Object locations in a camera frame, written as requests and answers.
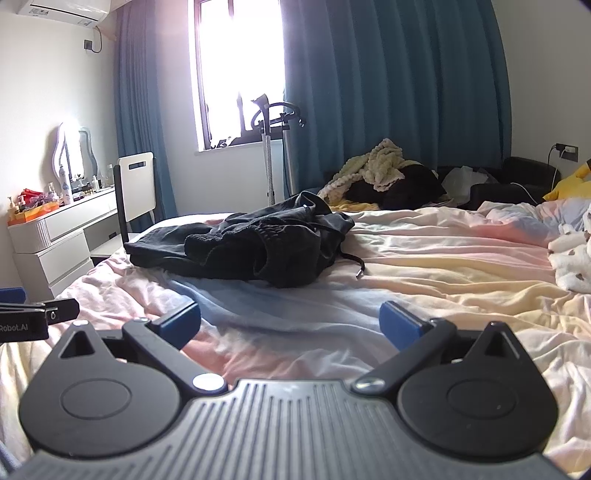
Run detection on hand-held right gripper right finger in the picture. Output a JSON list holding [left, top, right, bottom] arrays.
[[352, 300, 533, 396]]

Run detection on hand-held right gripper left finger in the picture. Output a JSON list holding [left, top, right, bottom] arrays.
[[59, 300, 228, 395]]

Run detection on black drawstring pants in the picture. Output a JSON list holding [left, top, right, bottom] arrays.
[[124, 190, 366, 289]]

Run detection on pastel duvet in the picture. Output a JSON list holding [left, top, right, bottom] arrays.
[[0, 198, 591, 477]]

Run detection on orange box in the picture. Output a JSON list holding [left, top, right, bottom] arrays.
[[7, 202, 62, 227]]

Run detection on white dressing table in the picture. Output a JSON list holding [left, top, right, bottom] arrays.
[[7, 186, 124, 302]]

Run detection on red pouch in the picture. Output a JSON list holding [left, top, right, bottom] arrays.
[[20, 187, 59, 205]]

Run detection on white spray bottle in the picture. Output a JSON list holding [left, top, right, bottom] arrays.
[[57, 164, 73, 206]]

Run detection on yellow cloth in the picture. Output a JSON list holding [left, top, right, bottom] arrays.
[[329, 198, 385, 213]]

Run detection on row of cosmetic bottles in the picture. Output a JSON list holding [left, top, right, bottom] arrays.
[[69, 163, 117, 202]]

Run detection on dark fluffy clothing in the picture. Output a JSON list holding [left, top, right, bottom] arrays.
[[345, 164, 447, 210]]

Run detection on translucent plastic bag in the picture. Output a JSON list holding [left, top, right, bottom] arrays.
[[441, 165, 482, 207]]

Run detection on wavy lit mirror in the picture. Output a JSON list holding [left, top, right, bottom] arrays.
[[52, 121, 100, 180]]

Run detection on cream knitted blanket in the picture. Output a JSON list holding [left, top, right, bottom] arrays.
[[318, 137, 419, 205]]

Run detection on white spotted plush blanket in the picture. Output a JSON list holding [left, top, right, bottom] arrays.
[[547, 202, 591, 293]]

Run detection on garment steamer stand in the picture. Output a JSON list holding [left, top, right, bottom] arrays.
[[250, 93, 308, 207]]

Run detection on black sofa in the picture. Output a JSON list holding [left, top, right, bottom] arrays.
[[434, 156, 563, 209]]

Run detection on narrow blue curtain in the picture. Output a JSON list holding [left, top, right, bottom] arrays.
[[113, 0, 179, 232]]

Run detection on yellow pillow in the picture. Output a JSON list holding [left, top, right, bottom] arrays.
[[542, 158, 591, 202]]

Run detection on wide blue curtain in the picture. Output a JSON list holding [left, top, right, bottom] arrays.
[[281, 0, 514, 200]]

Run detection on dark framed window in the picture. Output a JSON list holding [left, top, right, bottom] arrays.
[[194, 0, 291, 152]]

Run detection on white air conditioner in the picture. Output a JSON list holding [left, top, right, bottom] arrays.
[[16, 0, 112, 22]]

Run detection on white chair with black frame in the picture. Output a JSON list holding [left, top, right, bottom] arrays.
[[89, 151, 158, 267]]

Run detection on white charging cable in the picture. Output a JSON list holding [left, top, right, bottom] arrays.
[[507, 148, 563, 205]]

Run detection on air conditioner power cord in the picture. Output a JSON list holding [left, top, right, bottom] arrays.
[[82, 24, 105, 55]]

